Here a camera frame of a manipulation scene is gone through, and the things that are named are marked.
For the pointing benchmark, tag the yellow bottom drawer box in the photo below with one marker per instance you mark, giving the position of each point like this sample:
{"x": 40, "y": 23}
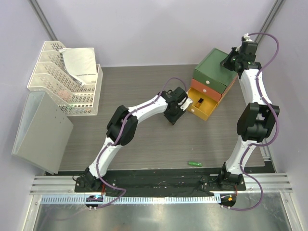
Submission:
{"x": 206, "y": 109}

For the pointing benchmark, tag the red drawer box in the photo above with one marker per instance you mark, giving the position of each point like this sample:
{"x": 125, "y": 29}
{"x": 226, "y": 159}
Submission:
{"x": 209, "y": 92}

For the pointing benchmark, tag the white mesh file organizer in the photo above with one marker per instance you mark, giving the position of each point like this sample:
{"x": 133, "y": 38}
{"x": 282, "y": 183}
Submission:
{"x": 49, "y": 76}

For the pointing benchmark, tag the green top drawer box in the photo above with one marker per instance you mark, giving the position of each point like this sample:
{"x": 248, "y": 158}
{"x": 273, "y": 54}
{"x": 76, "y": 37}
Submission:
{"x": 212, "y": 74}

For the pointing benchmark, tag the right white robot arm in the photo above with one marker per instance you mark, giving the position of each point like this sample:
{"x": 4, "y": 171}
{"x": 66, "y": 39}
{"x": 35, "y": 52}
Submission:
{"x": 257, "y": 120}

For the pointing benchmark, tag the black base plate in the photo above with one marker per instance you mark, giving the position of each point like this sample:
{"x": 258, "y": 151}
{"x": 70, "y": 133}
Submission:
{"x": 161, "y": 182}

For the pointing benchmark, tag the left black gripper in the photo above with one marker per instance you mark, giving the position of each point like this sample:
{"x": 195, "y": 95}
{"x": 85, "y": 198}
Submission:
{"x": 173, "y": 119}

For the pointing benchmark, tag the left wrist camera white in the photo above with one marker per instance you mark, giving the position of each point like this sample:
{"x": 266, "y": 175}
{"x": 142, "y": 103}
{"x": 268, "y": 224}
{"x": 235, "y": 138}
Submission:
{"x": 185, "y": 104}

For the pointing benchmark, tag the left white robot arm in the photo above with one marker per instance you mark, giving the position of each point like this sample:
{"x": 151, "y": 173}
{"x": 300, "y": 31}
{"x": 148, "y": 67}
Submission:
{"x": 122, "y": 127}

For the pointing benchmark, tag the grey metal bookend box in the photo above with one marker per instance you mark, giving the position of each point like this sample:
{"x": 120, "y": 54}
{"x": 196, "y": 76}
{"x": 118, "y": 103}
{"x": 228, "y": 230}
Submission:
{"x": 43, "y": 133}

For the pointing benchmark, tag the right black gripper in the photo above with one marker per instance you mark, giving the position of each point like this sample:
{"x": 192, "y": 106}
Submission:
{"x": 233, "y": 52}

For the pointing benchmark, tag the white paper booklet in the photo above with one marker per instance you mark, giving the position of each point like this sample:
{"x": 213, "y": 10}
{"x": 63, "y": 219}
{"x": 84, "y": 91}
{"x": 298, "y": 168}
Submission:
{"x": 79, "y": 64}

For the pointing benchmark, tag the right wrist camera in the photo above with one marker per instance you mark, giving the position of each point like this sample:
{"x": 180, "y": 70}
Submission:
{"x": 248, "y": 48}

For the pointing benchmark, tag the gold black lipstick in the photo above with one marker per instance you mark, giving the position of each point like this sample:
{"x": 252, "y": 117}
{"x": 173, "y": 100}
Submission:
{"x": 199, "y": 103}

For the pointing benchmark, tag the white slotted cable duct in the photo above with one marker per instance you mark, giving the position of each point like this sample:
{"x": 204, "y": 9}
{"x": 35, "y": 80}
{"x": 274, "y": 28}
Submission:
{"x": 96, "y": 199}

